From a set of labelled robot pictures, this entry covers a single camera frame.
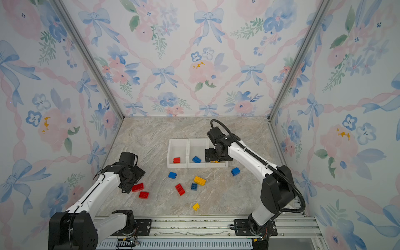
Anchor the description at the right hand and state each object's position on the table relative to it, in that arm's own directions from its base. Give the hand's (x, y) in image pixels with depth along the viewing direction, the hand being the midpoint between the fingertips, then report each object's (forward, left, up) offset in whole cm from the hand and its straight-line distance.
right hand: (215, 157), depth 85 cm
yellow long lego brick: (-8, +9, -12) cm, 18 cm away
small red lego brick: (+4, +23, -10) cm, 26 cm away
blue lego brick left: (-5, +25, -12) cm, 28 cm away
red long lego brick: (-14, +42, -9) cm, 45 cm away
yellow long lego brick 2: (-8, +1, +9) cm, 12 cm away
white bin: (+9, +24, -11) cm, 28 cm away
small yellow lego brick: (-23, +10, -12) cm, 27 cm away
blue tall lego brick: (-3, -12, -11) cm, 16 cm away
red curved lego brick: (-14, +20, -11) cm, 27 cm away
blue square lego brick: (+4, +11, -10) cm, 16 cm away
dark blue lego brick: (-13, +12, -10) cm, 20 cm away
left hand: (-9, +42, -7) cm, 43 cm away
